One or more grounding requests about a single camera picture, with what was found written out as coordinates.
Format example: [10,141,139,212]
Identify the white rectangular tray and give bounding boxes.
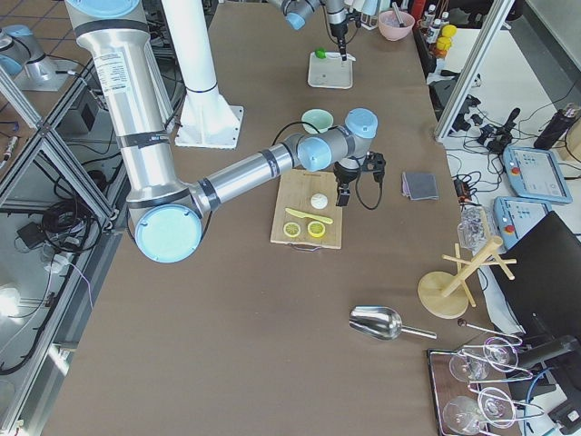
[307,52,354,89]

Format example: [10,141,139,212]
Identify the wine glass rack tray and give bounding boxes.
[427,336,544,435]

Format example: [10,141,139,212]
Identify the lemon half near handle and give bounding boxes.
[307,221,326,239]

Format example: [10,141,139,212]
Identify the bamboo cutting board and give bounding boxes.
[270,169,342,250]

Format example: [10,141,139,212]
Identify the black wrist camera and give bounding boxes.
[362,151,386,185]

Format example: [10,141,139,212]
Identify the white ceramic spoon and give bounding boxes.
[325,52,356,62]

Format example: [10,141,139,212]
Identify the grey folded cloth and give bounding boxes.
[401,172,439,201]

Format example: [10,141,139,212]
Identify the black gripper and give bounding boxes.
[333,161,360,207]
[330,22,347,62]

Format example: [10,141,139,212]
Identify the silver metal scoop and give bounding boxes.
[349,305,438,341]

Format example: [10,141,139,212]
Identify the black water bottle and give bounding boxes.
[533,103,580,150]

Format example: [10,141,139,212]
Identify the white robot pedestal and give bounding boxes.
[161,0,245,150]

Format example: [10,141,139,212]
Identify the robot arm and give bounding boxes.
[65,1,379,263]
[269,0,349,61]

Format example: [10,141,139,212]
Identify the aluminium frame post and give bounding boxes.
[434,0,515,143]

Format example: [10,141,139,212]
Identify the wooden mug tree stand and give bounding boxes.
[418,236,517,319]

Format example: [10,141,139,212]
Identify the yellow plastic knife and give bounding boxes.
[285,207,334,224]

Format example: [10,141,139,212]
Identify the blue teach pendant near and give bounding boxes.
[493,196,552,250]

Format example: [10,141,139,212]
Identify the blue teach pendant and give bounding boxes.
[493,196,552,250]
[502,145,573,203]

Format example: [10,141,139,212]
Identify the metal tube in bowl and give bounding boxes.
[391,2,406,28]

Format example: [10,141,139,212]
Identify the pink bowl with cubes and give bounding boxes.
[378,10,416,41]

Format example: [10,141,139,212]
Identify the black monitor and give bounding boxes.
[491,212,580,338]

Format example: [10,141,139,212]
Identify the pale green bowl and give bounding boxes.
[300,108,334,134]

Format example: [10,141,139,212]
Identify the blue teach pendant far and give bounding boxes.
[502,145,573,203]

